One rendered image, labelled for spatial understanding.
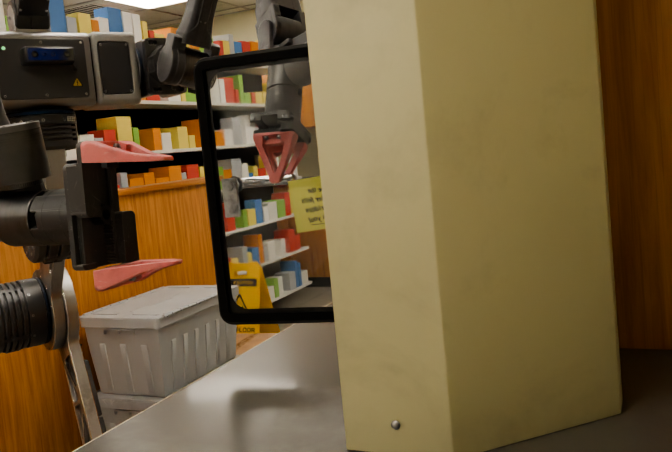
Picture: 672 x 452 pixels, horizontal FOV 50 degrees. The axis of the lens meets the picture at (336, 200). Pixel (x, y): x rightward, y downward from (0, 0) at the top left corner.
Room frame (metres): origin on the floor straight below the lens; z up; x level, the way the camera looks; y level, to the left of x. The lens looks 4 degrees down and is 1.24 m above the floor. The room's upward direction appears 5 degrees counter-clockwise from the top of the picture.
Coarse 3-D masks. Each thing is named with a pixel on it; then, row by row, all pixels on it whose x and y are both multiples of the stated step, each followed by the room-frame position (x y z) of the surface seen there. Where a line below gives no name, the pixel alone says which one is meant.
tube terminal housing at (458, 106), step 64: (320, 0) 0.69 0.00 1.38; (384, 0) 0.66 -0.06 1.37; (448, 0) 0.66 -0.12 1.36; (512, 0) 0.68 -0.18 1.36; (576, 0) 0.71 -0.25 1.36; (320, 64) 0.69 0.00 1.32; (384, 64) 0.66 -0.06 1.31; (448, 64) 0.66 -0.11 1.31; (512, 64) 0.68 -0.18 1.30; (576, 64) 0.71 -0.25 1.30; (320, 128) 0.69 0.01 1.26; (384, 128) 0.66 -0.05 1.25; (448, 128) 0.66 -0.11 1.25; (512, 128) 0.68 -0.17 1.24; (576, 128) 0.71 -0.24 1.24; (384, 192) 0.67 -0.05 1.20; (448, 192) 0.65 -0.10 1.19; (512, 192) 0.68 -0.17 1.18; (576, 192) 0.70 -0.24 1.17; (384, 256) 0.67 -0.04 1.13; (448, 256) 0.65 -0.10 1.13; (512, 256) 0.68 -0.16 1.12; (576, 256) 0.70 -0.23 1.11; (384, 320) 0.67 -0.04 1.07; (448, 320) 0.65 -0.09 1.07; (512, 320) 0.67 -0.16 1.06; (576, 320) 0.70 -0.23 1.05; (384, 384) 0.67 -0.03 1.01; (448, 384) 0.65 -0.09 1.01; (512, 384) 0.67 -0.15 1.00; (576, 384) 0.70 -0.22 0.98; (384, 448) 0.68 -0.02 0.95; (448, 448) 0.65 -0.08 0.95
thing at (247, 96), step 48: (240, 96) 1.05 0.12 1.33; (288, 96) 1.03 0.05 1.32; (240, 144) 1.05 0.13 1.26; (288, 144) 1.03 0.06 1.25; (240, 192) 1.05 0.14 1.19; (288, 192) 1.03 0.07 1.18; (240, 240) 1.05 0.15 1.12; (288, 240) 1.03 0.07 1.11; (240, 288) 1.06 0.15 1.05; (288, 288) 1.03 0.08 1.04
